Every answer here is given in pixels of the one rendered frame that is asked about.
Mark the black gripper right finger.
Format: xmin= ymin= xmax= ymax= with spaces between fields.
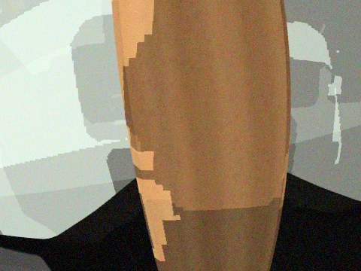
xmin=270 ymin=172 xmax=361 ymax=271

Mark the brown wooden board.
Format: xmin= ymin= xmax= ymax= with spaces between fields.
xmin=111 ymin=0 xmax=291 ymax=271

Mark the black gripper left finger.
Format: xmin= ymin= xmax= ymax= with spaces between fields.
xmin=0 ymin=178 xmax=159 ymax=271

